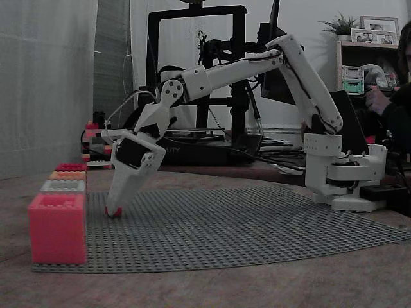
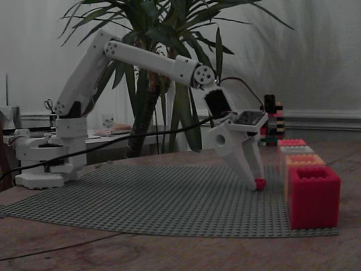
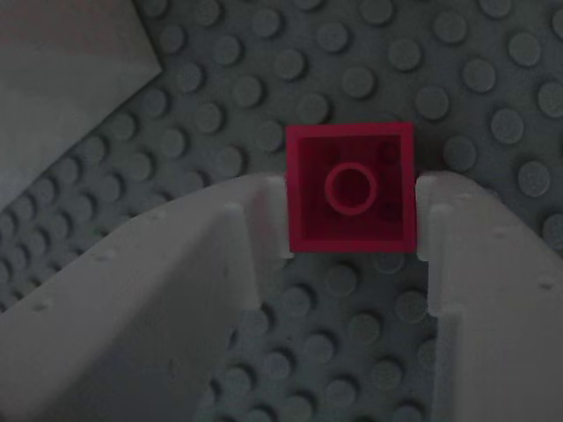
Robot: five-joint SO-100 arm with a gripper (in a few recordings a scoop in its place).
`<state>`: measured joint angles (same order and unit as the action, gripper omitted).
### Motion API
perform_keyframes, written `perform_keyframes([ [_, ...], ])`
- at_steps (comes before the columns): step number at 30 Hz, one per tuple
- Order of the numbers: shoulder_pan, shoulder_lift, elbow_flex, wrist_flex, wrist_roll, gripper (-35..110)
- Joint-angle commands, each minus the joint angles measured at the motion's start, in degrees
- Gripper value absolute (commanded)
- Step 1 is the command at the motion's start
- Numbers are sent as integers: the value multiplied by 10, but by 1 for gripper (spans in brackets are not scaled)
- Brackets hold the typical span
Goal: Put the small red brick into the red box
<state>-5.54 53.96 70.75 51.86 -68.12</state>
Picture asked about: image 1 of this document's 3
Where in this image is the clear plastic bag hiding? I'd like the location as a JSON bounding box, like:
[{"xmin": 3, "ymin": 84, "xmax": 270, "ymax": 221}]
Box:
[{"xmin": 362, "ymin": 63, "xmax": 388, "ymax": 88}]

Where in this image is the white looping camera cable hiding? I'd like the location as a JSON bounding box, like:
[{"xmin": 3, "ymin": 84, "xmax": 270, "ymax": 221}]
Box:
[{"xmin": 105, "ymin": 90, "xmax": 157, "ymax": 130}]

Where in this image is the small potted green plant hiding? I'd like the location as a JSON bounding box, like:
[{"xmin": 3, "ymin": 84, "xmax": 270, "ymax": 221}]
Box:
[{"xmin": 317, "ymin": 11, "xmax": 360, "ymax": 42}]

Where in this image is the black 3D printer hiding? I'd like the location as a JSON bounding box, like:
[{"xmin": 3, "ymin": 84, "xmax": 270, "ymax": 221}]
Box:
[{"xmin": 146, "ymin": 4, "xmax": 265, "ymax": 167}]

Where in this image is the multicoloured toy brick tower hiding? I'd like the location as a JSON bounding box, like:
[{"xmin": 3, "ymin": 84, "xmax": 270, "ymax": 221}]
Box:
[{"xmin": 80, "ymin": 111, "xmax": 114, "ymax": 170}]

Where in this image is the grey brick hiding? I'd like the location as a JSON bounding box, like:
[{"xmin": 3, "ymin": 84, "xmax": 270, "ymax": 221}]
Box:
[{"xmin": 39, "ymin": 179, "xmax": 87, "ymax": 195}]

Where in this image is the person's bare hand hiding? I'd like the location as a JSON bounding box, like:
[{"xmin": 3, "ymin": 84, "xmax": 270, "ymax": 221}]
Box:
[{"xmin": 365, "ymin": 85, "xmax": 393, "ymax": 117}]

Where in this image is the green plastic crate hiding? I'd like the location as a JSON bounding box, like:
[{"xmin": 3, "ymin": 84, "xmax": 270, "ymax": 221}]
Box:
[{"xmin": 341, "ymin": 78, "xmax": 366, "ymax": 94}]

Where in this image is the red brick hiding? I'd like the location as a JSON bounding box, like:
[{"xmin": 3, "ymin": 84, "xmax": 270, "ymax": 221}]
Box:
[{"xmin": 55, "ymin": 162, "xmax": 89, "ymax": 173}]

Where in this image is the black slanted panel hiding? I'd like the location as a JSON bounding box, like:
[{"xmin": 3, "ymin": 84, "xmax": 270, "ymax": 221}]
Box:
[{"xmin": 328, "ymin": 90, "xmax": 369, "ymax": 149}]

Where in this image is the white picture frame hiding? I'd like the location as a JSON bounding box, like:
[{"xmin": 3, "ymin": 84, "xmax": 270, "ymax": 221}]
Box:
[
  {"xmin": 350, "ymin": 28, "xmax": 399, "ymax": 46},
  {"xmin": 359, "ymin": 15, "xmax": 400, "ymax": 33}
]

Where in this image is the orange brick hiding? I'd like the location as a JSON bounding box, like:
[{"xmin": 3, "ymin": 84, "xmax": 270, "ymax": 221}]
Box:
[{"xmin": 48, "ymin": 169, "xmax": 88, "ymax": 182}]

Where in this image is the grey plastic crate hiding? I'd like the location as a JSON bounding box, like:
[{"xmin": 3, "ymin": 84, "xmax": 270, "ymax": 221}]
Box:
[{"xmin": 341, "ymin": 65, "xmax": 365, "ymax": 80}]

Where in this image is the grey textured panel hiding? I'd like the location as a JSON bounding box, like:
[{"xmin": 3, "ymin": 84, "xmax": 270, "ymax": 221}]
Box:
[{"xmin": 92, "ymin": 0, "xmax": 134, "ymax": 129}]

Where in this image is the grey studded baseplate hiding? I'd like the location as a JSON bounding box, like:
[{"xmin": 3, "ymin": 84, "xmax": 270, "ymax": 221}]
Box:
[{"xmin": 30, "ymin": 184, "xmax": 411, "ymax": 274}]

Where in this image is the wooden shelf unit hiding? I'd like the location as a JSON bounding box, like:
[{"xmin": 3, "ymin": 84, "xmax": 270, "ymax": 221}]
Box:
[{"xmin": 335, "ymin": 40, "xmax": 403, "ymax": 94}]

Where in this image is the person's dark haired head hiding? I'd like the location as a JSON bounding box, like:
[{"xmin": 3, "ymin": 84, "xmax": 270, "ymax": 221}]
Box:
[{"xmin": 397, "ymin": 23, "xmax": 411, "ymax": 88}]

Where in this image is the black power strip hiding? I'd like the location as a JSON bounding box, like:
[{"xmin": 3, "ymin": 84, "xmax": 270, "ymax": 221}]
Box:
[{"xmin": 358, "ymin": 185, "xmax": 403, "ymax": 207}]

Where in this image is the black computer monitor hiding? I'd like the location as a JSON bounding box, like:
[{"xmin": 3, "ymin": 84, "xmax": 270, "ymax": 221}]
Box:
[{"xmin": 259, "ymin": 0, "xmax": 298, "ymax": 107}]

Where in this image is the large pink brick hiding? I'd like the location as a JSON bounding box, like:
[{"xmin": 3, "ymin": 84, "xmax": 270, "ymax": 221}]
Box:
[{"xmin": 27, "ymin": 192, "xmax": 88, "ymax": 266}]

